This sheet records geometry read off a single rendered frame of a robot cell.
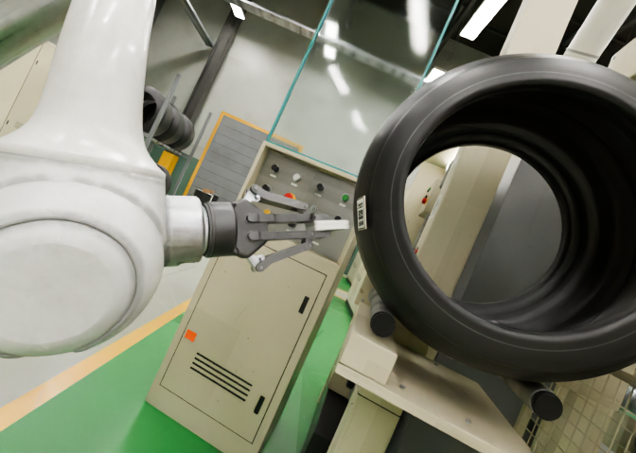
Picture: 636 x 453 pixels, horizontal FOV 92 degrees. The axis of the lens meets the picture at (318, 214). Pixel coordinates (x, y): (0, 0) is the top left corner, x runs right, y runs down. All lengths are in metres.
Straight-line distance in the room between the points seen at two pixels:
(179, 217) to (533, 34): 1.12
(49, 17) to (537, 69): 0.80
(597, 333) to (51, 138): 0.68
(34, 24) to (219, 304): 1.10
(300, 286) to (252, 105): 9.42
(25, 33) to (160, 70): 11.13
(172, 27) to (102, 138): 12.09
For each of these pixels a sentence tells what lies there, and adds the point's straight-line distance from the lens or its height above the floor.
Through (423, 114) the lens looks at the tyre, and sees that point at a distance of 0.61.
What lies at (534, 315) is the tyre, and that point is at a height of 1.03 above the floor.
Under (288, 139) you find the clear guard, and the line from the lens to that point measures 1.45.
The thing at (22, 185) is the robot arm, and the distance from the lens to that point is 0.21.
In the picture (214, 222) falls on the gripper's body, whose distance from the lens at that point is 0.40.
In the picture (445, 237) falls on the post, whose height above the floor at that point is 1.13.
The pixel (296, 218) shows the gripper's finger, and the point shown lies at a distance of 0.48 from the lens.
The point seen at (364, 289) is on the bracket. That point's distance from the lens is 0.93.
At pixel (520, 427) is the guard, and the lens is 1.13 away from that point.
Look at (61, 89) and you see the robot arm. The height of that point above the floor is 1.03.
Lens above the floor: 1.01
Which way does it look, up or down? 2 degrees up
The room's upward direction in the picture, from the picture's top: 24 degrees clockwise
